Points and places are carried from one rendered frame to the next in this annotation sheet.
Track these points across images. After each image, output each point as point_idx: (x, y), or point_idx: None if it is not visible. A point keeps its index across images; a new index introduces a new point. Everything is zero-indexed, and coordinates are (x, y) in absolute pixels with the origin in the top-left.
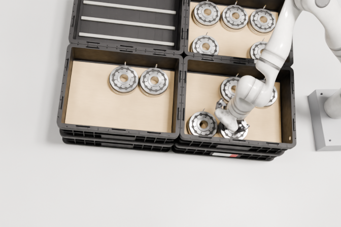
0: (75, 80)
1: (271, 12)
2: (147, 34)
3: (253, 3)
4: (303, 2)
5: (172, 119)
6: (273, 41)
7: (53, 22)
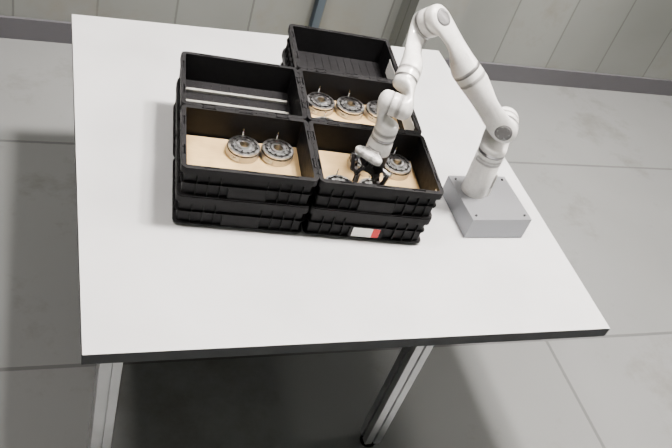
0: (188, 149)
1: None
2: None
3: (367, 95)
4: (427, 22)
5: None
6: (406, 57)
7: (143, 121)
